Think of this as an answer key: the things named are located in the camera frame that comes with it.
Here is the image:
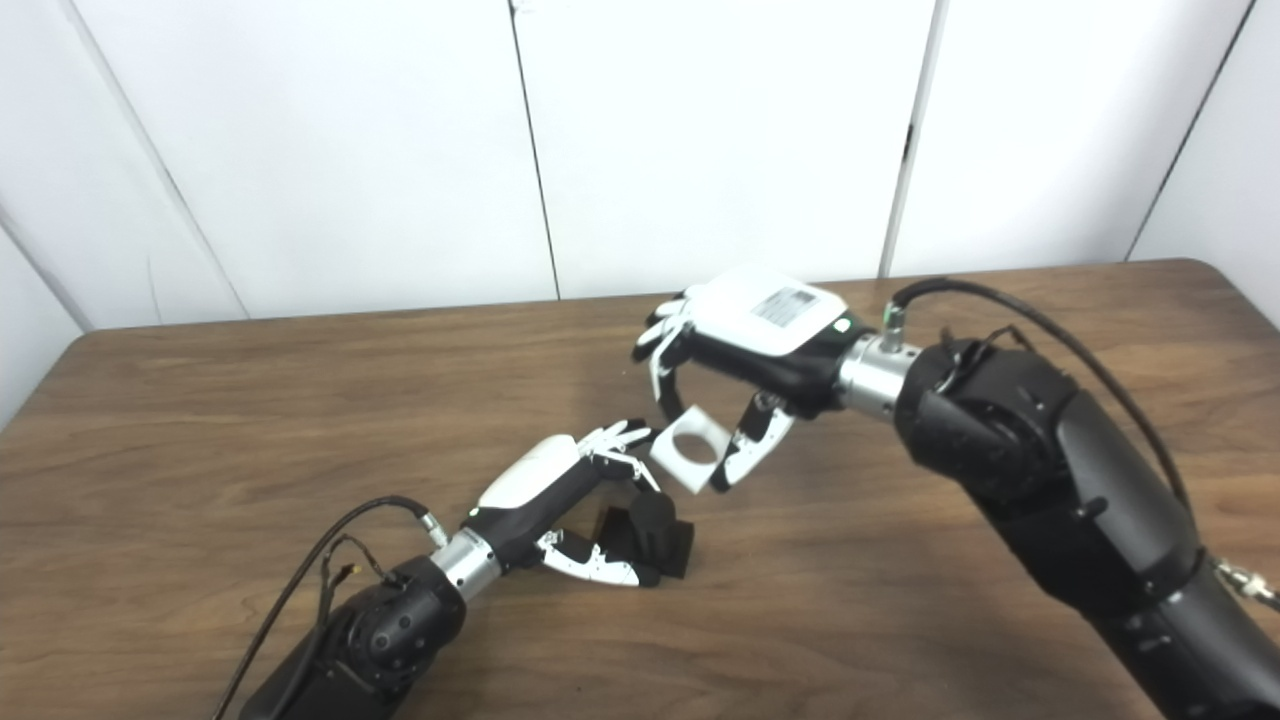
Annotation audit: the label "thick black wrist cable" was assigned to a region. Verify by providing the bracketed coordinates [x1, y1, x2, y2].
[212, 495, 451, 720]
[880, 278, 1280, 611]

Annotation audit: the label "thin black wrist wires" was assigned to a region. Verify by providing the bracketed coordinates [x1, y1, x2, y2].
[318, 535, 406, 626]
[940, 325, 1041, 391]

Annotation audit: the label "white square piece with hole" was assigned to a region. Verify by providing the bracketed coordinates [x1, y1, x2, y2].
[649, 405, 729, 494]

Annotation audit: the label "thick black right wrist cable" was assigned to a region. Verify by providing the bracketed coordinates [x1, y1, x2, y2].
[880, 278, 1280, 611]

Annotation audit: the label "thick black left wrist cable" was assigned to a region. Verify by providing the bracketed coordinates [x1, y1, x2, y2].
[212, 495, 451, 720]

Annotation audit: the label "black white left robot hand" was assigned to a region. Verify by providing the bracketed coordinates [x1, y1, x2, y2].
[462, 420, 663, 588]

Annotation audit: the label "thin black right wrist wires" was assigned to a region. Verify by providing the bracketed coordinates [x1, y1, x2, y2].
[940, 325, 1041, 391]

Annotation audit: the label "thin black left wrist wires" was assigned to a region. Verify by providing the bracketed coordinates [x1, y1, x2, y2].
[318, 535, 406, 626]

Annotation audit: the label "black peg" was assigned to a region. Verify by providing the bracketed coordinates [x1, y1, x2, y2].
[595, 490, 696, 588]

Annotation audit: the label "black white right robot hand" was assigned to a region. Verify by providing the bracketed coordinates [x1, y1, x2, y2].
[632, 268, 863, 494]

